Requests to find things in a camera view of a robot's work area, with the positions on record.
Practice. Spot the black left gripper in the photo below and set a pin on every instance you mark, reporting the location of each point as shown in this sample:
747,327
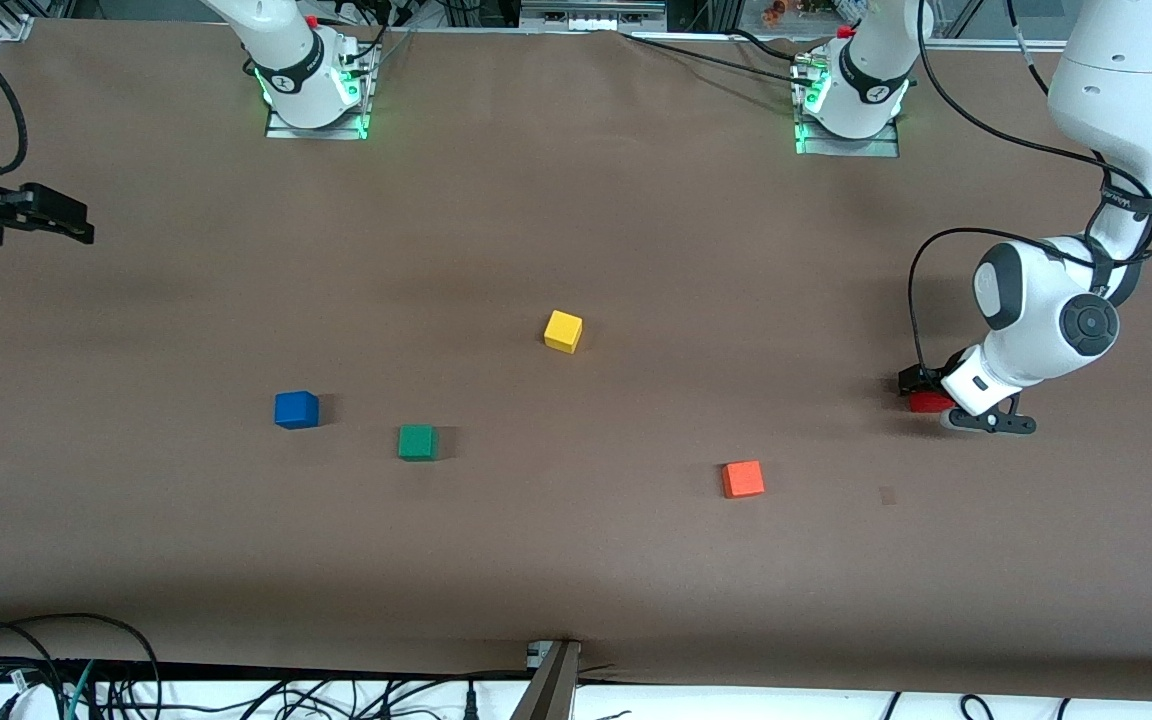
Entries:
936,376

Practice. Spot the red wooden block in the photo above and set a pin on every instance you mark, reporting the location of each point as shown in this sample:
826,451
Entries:
929,403

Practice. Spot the orange wooden block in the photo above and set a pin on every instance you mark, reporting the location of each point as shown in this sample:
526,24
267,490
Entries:
742,479

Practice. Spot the blue wooden block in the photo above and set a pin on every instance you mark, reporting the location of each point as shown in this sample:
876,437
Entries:
296,410

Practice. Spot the yellow wooden block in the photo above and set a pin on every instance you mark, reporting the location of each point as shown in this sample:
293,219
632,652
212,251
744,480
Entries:
563,331

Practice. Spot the green wooden block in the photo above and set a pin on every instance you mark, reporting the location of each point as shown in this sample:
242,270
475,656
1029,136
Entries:
416,441

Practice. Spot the brown paper table cover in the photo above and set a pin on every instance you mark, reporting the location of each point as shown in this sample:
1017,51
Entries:
576,200

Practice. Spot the aluminium corner bracket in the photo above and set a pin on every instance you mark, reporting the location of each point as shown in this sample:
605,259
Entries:
14,28

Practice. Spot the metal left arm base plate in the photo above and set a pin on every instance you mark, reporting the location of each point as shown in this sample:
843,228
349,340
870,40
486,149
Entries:
851,146

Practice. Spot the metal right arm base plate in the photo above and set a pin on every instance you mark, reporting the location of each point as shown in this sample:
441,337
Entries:
321,128

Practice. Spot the grey metal camera post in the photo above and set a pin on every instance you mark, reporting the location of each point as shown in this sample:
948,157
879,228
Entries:
551,690

